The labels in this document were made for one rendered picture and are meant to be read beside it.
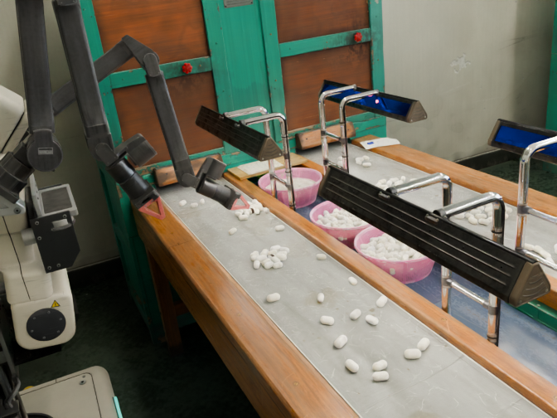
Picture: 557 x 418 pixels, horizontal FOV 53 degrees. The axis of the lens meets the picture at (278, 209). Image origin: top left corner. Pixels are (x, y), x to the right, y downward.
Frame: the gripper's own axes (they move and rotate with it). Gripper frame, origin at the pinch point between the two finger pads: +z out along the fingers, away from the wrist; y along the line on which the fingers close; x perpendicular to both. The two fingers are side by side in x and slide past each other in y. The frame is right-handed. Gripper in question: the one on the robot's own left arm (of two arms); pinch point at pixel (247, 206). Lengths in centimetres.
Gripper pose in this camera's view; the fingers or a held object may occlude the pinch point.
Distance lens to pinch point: 196.5
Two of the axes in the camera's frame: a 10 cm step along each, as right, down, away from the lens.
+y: -4.4, -2.9, 8.5
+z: 7.7, 3.7, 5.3
